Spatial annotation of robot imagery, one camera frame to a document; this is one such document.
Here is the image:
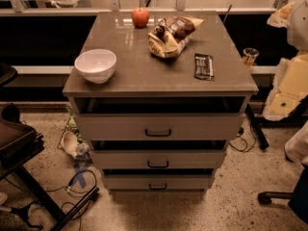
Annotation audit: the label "red apple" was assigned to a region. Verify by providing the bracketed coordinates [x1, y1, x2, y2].
[131, 7, 149, 28]

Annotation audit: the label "black office chair base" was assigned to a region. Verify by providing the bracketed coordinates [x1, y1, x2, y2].
[257, 192, 293, 205]

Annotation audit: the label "grey drawer cabinet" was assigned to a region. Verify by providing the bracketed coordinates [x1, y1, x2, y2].
[64, 12, 258, 179]

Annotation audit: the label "grey top drawer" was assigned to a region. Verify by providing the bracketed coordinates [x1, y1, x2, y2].
[74, 114, 244, 141]

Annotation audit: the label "grey bottom drawer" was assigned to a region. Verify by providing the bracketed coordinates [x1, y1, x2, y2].
[102, 175, 214, 191]

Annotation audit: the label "black floor cables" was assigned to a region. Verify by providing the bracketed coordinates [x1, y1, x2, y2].
[44, 168, 98, 231]

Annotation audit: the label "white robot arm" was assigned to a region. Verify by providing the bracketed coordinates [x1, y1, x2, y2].
[263, 0, 308, 121]

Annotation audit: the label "plastic cup with drink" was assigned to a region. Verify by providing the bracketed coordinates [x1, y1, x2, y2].
[243, 47, 259, 68]

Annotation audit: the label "white bowl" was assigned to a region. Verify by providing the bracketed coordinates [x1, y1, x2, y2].
[74, 49, 116, 84]

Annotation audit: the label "black snack bar wrapper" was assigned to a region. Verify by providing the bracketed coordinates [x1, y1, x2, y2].
[194, 53, 214, 81]

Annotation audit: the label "grey drawer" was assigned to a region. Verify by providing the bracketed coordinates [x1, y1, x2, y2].
[74, 114, 244, 141]
[90, 150, 224, 169]
[102, 175, 214, 191]

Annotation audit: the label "grey middle drawer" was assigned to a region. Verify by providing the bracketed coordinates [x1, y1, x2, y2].
[90, 150, 224, 169]

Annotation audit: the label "dark chair at left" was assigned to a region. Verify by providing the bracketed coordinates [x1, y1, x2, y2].
[0, 62, 100, 231]

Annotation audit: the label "black stand leg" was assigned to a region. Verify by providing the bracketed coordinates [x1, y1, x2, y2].
[245, 104, 270, 150]

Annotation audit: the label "white cup on floor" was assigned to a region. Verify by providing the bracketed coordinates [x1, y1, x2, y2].
[61, 131, 78, 157]

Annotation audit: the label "brown yellow chip bag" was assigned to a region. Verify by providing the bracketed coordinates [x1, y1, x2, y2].
[148, 16, 204, 59]

